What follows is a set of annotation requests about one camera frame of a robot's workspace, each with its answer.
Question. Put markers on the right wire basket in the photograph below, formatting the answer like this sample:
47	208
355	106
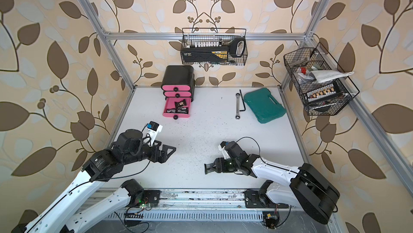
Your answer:
323	85

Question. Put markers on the pink bottom drawer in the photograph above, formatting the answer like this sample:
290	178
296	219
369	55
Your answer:
170	104

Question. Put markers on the black yellow tool box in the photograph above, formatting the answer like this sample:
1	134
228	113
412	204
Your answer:
221	52

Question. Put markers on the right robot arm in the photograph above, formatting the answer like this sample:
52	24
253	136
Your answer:
302	186

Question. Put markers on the black drawer cabinet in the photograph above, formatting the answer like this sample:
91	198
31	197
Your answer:
180	75

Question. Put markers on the black hex key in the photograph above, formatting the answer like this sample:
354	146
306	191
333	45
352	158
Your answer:
243	102

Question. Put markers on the drill bit set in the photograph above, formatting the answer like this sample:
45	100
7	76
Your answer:
324	93

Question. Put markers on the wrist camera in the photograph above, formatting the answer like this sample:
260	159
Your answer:
222	147
151	131

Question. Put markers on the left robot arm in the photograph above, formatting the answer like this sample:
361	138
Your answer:
63	215

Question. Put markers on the silver ratchet wrench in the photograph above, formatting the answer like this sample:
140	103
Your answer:
237	106

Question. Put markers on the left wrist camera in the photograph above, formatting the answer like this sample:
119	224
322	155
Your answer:
151	131

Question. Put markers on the white paper in basket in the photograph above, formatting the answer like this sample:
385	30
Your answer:
322	76

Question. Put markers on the wire basket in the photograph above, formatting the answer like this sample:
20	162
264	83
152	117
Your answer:
323	85
197	34

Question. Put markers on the pink drawer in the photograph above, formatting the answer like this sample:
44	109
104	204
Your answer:
176	88
170	104
177	94

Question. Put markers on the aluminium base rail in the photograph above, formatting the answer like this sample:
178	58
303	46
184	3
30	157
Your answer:
197	200

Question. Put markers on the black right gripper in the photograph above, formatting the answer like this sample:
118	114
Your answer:
220	165

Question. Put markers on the pink top drawer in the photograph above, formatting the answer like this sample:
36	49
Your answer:
176	88

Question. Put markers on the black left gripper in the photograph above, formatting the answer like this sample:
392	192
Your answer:
156	157

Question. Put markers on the black cookie packet orange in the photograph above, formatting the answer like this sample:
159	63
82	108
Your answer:
180	104

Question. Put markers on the green plastic tool case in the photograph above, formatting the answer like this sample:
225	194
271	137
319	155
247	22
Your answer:
264	106

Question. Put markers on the back wire basket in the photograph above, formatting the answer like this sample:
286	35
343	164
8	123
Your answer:
197	34

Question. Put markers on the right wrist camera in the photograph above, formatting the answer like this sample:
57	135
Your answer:
222	147

